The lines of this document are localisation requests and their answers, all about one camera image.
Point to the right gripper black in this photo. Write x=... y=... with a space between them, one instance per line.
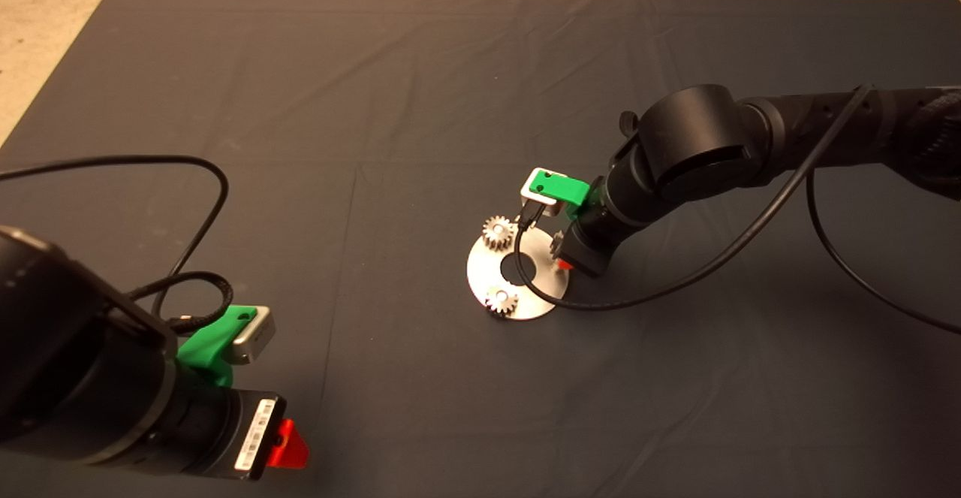
x=589 y=246

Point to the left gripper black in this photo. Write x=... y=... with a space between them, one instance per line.
x=251 y=434

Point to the small steel spur gear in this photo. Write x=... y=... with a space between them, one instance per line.
x=557 y=244
x=498 y=232
x=501 y=300

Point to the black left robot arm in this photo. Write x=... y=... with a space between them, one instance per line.
x=75 y=370

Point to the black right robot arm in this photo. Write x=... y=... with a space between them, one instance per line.
x=713 y=134

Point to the round metal carrier plate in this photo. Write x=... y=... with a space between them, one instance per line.
x=484 y=276

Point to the dark grey table cloth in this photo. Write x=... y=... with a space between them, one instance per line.
x=450 y=70

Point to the right silver camera box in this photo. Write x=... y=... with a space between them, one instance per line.
x=537 y=201

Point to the silver camera box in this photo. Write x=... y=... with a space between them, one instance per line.
x=537 y=201
x=257 y=336

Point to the right green camera mount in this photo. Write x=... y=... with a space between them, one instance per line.
x=559 y=186

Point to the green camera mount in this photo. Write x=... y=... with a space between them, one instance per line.
x=559 y=186
x=210 y=344

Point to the left silver camera box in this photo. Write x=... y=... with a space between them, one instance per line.
x=257 y=336

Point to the left green camera mount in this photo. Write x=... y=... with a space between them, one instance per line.
x=210 y=344

